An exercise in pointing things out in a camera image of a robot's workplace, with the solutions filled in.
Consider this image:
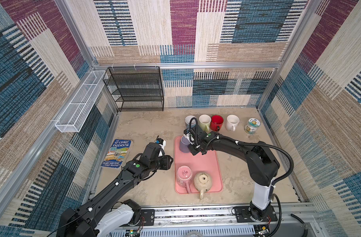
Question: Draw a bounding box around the purple ceramic mug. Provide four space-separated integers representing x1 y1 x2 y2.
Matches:
179 136 190 153

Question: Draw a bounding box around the light green ceramic mug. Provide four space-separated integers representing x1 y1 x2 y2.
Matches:
199 114 212 133

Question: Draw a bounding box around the red ceramic mug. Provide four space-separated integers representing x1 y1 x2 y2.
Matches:
210 115 224 132

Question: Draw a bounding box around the blue dotted ceramic mug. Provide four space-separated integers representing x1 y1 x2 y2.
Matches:
185 116 198 129

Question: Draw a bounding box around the white ceramic mug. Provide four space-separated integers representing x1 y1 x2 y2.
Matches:
225 115 240 131

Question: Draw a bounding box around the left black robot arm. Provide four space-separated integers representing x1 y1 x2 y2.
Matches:
55 138 173 237

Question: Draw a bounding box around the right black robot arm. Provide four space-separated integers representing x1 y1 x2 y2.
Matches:
184 132 280 221

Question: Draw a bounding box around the pink ghost pattern mug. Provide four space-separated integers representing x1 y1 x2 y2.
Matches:
176 166 193 194

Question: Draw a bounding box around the pink plastic tray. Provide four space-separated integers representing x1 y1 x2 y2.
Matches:
174 136 223 193

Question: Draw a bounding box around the blue treehouse paperback book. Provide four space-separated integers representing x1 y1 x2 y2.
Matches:
101 139 132 168

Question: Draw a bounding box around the green lidded yogurt cup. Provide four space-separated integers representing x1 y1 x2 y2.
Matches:
245 118 261 134

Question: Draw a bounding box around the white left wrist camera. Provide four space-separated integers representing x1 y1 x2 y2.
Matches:
155 136 166 157

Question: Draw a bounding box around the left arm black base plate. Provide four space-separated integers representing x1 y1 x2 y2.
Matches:
136 209 155 227

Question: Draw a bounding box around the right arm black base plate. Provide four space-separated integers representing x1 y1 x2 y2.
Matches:
231 205 278 223

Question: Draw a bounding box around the black wire mesh shelf rack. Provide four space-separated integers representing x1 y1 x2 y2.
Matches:
104 67 164 112

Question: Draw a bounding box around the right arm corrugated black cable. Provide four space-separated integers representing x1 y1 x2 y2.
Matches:
188 117 295 237

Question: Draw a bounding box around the white wire mesh basket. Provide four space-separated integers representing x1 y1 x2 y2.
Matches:
55 71 106 133

